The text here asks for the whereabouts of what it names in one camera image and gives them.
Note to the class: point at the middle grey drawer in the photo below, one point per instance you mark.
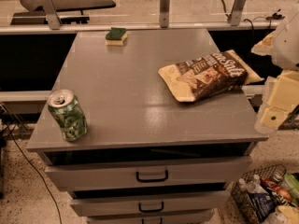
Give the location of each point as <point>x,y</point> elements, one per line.
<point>149,204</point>

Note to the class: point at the clear water bottle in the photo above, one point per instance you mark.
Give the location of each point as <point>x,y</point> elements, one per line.
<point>251,186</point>

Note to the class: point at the grey drawer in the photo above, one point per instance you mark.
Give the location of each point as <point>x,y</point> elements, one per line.
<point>142,174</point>
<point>189,217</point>
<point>149,204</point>

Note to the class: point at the brown chip bag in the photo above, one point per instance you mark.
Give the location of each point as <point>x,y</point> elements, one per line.
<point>207,76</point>

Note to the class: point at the dark bench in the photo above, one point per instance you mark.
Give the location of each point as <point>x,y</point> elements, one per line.
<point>35,13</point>

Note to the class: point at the metal bracket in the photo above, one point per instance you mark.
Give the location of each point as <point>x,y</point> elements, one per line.
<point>51,14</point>
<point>164,13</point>
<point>236,12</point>

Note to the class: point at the right metal bracket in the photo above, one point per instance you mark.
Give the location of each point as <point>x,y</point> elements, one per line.
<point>236,12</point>

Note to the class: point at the red snack bag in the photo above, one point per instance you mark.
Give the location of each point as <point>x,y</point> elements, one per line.
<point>277,188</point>

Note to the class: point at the green and yellow sponge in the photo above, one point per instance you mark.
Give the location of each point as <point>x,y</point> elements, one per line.
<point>116,36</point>

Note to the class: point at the green soda can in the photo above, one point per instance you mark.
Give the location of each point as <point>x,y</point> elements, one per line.
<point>65,108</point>

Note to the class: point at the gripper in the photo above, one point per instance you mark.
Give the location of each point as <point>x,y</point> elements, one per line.
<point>288,48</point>

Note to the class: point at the green snack bag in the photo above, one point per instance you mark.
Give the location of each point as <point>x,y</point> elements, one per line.
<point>291,184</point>

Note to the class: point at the left metal bracket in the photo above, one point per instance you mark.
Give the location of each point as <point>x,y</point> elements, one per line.
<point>51,14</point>

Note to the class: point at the bottom grey drawer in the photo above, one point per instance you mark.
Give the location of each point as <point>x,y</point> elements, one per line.
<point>189,217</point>

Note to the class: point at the blue snack bag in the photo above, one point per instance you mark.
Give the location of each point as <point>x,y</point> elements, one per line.
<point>263,204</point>

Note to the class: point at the middle metal bracket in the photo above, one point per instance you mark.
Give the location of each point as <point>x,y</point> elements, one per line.
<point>164,13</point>

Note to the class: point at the wire basket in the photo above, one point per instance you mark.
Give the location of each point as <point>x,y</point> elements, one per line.
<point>241,198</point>

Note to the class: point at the top grey drawer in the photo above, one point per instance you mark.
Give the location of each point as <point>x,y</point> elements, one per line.
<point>142,174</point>

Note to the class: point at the grey drawer cabinet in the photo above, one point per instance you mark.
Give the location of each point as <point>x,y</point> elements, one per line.
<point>132,115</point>

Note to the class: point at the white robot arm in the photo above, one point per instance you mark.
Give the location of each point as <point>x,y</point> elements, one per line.
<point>286,43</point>

